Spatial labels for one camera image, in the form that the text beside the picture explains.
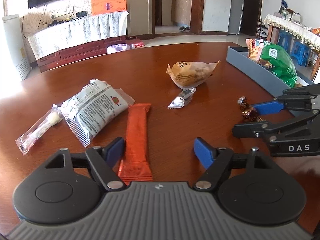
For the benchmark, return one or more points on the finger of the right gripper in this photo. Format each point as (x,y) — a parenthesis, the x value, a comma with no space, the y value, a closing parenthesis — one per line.
(262,128)
(270,106)

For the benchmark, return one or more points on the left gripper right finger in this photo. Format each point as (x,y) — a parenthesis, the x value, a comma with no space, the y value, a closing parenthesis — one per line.
(217,164)

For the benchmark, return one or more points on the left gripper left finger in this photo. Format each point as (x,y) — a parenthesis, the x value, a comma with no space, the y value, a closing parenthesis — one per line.
(101,162)

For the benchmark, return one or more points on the brown gold candy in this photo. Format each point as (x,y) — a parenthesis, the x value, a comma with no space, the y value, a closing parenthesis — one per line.
(249,113)

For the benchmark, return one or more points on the green chip bag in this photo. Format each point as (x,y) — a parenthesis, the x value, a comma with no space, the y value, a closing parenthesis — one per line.
(276,60)

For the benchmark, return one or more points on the orange red snack bar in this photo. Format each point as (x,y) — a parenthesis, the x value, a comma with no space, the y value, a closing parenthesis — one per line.
(134,165)

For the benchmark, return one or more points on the white printed snack packet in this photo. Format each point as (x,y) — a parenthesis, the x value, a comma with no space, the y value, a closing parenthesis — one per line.
(89,111)

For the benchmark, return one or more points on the blue plastic stool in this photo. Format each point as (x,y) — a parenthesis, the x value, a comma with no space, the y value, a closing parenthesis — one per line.
(300,52)
(284,40)

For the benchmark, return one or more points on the green red snack bag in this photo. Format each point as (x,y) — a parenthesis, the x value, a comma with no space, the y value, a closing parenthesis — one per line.
(255,47)

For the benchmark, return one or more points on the grey white tray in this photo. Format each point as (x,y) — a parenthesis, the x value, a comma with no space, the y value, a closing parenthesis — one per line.
(237,56)

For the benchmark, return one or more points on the small silver candy packet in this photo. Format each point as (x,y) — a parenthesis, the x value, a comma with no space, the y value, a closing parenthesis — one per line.
(182,99)

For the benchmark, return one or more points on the dining table with lace cloth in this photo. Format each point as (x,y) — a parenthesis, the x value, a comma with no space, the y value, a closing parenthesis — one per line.
(302,34)

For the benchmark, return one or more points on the clear wrapped white candy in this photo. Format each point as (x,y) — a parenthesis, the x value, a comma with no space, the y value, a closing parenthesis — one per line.
(28,139)

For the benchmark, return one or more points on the tan bread package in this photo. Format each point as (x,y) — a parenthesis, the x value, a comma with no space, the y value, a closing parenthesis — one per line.
(190,74)

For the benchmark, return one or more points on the purple white bottle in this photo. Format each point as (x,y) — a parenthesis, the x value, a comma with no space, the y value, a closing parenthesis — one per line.
(119,48)

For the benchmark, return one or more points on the silver refrigerator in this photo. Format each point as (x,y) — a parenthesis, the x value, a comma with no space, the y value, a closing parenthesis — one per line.
(235,18)

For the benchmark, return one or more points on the tv stand with white cloth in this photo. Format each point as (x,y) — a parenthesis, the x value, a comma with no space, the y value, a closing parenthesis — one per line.
(76,40)

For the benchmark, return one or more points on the kitchen cabinet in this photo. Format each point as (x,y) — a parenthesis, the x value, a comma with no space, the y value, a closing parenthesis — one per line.
(181,12)

